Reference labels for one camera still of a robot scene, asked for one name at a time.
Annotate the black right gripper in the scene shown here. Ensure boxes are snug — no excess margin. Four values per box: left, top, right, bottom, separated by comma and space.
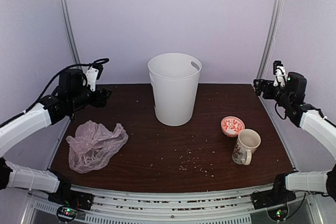
253, 79, 291, 108

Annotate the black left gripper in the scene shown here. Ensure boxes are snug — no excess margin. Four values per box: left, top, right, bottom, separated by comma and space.
68, 87, 111, 111

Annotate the translucent pink plastic bag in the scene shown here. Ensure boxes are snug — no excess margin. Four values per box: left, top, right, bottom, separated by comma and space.
66, 120, 129, 174

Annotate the white plastic trash bin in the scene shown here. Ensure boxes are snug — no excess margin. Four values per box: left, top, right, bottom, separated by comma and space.
148, 53, 202, 126

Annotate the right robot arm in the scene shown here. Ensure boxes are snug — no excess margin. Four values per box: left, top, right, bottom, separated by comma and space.
253, 72, 335, 204

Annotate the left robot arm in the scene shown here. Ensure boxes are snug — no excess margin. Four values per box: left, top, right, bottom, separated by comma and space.
1, 63, 111, 205

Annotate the red patterned ceramic bowl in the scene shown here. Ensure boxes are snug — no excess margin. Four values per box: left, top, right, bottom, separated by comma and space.
220, 116, 245, 137

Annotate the cream patterned ceramic mug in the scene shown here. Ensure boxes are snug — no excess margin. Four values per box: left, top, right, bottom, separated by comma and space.
232, 129, 261, 166

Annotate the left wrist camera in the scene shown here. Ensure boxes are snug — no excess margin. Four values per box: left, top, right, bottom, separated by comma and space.
83, 64, 103, 92

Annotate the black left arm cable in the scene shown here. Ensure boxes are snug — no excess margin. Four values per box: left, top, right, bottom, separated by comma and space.
0, 57, 110, 127

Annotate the right aluminium frame post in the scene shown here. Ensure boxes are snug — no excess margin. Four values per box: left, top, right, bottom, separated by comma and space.
256, 0, 284, 79

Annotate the aluminium frame post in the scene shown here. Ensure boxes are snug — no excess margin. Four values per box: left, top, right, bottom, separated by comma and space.
60, 0, 80, 63
256, 0, 284, 79

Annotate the front aluminium rail base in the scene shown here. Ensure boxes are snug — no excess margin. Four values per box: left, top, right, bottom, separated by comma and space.
20, 182, 323, 224

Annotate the left aluminium frame post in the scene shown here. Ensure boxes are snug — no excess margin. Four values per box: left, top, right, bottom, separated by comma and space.
60, 0, 80, 63

